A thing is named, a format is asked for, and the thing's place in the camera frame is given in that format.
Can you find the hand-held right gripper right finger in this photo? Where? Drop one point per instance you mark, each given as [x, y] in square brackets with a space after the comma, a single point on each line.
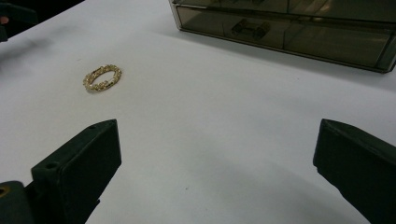
[358, 171]

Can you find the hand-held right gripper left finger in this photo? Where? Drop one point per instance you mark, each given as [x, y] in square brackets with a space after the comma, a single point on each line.
[77, 174]

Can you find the smoky transparent jewelry box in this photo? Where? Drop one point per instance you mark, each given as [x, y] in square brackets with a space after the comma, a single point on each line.
[387, 59]

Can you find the smoky transparent drawer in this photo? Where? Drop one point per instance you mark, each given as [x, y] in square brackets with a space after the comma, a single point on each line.
[249, 4]
[327, 43]

